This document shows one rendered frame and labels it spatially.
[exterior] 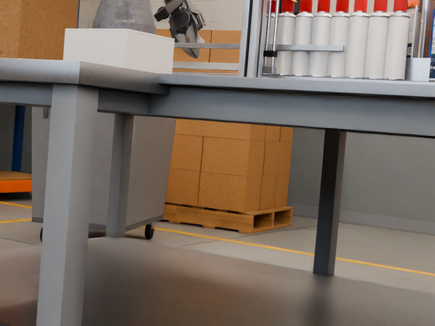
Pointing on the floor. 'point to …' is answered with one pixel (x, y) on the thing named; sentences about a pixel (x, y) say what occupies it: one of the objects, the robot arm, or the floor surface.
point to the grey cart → (103, 187)
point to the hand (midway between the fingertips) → (193, 54)
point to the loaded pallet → (227, 162)
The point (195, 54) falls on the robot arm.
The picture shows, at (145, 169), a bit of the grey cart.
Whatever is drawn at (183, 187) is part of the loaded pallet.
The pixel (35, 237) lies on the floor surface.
